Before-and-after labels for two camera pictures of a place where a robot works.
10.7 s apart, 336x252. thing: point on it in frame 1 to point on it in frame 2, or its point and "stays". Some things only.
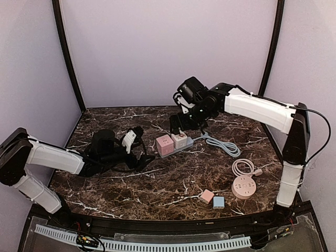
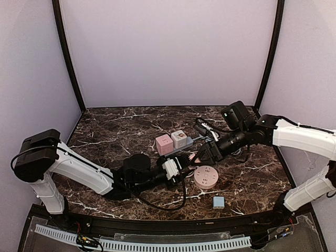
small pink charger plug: x=206 y=196 to x=191 y=156
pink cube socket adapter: x=165 y=145 stays
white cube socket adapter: x=180 y=140 stays
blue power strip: x=190 y=142 stays
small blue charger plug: x=218 y=202 stays
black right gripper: x=179 y=121 to x=213 y=151
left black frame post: x=55 y=4 stays
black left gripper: x=133 y=159 to x=180 y=165
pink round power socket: x=243 y=187 to x=206 y=177
